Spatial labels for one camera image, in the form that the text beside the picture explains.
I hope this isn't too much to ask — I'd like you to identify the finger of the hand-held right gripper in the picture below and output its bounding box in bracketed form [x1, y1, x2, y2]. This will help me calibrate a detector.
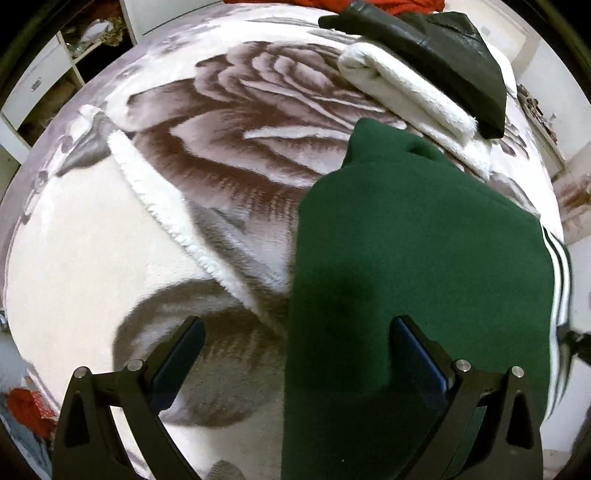
[561, 330, 591, 363]

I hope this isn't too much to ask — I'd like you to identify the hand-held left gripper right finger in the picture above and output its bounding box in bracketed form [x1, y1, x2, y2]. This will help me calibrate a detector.
[390, 315, 544, 480]

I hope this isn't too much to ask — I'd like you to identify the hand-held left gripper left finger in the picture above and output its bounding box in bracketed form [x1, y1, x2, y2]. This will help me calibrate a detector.
[52, 316, 207, 480]

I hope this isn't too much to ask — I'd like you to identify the green and white varsity jacket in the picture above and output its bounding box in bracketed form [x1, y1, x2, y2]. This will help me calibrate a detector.
[281, 117, 575, 480]

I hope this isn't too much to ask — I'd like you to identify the red cloth on floor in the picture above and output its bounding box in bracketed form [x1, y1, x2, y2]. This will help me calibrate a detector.
[7, 388, 58, 439]

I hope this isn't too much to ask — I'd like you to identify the floral plush blanket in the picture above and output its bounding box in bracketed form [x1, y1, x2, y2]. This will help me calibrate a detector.
[0, 0, 568, 480]

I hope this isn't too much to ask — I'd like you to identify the white nightstand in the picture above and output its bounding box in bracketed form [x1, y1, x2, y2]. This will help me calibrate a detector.
[517, 83, 566, 174]

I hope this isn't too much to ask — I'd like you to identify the white fluffy garment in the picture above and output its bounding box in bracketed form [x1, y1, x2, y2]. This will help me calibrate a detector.
[338, 42, 518, 181]

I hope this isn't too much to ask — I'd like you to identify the black leather garment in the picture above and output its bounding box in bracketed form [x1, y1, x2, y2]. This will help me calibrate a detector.
[318, 0, 509, 140]

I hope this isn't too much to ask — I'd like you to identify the white shelf cabinet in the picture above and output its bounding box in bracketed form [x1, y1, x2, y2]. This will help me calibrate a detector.
[0, 0, 139, 162]

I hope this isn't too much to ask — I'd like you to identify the red garment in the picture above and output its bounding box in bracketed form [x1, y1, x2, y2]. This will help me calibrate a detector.
[222, 0, 446, 16]

